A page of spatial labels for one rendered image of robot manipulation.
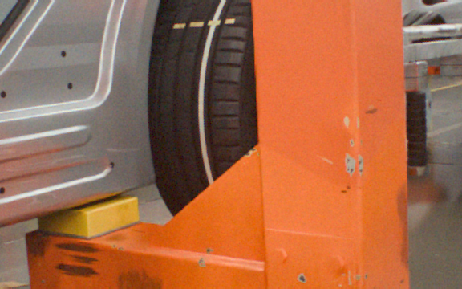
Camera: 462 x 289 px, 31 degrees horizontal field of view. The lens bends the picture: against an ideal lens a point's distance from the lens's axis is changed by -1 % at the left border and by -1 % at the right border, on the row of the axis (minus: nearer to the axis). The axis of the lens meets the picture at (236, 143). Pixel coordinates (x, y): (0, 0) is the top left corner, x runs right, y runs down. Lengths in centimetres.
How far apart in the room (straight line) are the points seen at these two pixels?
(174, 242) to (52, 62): 36
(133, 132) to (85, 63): 16
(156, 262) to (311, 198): 31
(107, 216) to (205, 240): 25
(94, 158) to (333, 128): 49
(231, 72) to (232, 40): 6
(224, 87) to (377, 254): 51
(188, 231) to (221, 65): 37
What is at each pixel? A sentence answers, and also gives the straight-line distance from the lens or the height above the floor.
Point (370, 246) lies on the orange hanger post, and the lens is 115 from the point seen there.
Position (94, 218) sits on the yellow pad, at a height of 71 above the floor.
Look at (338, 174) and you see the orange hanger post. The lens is 111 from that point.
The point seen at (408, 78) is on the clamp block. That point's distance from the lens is 148.
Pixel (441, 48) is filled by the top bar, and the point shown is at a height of 97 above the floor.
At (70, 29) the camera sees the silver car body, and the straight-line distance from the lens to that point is 143.
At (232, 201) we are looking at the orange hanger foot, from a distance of 124.
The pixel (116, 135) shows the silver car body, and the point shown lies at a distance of 147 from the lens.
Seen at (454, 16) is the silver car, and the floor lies 103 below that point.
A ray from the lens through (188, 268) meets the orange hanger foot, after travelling 130.
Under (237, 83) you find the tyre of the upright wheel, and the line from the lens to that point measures 152.
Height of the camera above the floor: 103
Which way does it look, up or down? 8 degrees down
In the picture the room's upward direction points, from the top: 3 degrees counter-clockwise
